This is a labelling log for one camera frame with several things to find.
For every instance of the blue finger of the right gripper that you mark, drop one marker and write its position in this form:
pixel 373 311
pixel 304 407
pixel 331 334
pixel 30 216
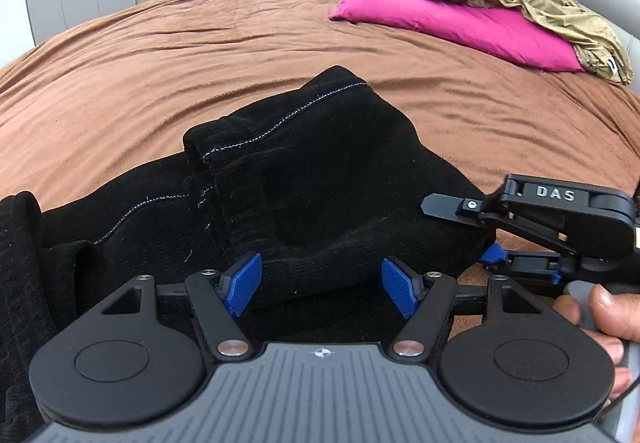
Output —
pixel 494 255

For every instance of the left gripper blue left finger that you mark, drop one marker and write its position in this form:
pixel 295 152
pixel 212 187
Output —
pixel 218 299

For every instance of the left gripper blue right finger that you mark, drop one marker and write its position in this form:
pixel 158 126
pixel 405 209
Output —
pixel 425 302

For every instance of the black pants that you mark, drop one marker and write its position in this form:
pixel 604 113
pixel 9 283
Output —
pixel 324 182

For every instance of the right hand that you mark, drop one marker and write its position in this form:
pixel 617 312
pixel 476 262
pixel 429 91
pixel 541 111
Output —
pixel 617 319

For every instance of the magenta pillow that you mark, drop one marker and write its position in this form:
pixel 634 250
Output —
pixel 497 31

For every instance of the brown bed sheet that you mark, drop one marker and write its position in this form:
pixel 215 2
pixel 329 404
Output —
pixel 121 91

